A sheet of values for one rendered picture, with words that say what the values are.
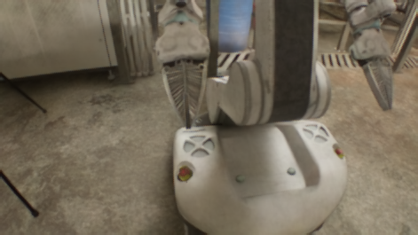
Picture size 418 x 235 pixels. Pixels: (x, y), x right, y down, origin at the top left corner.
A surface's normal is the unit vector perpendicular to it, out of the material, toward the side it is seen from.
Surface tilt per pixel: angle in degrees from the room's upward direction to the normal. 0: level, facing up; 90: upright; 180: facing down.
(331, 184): 35
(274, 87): 70
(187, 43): 47
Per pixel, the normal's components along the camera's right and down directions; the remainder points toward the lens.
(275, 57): 0.10, 0.32
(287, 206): 0.03, -0.59
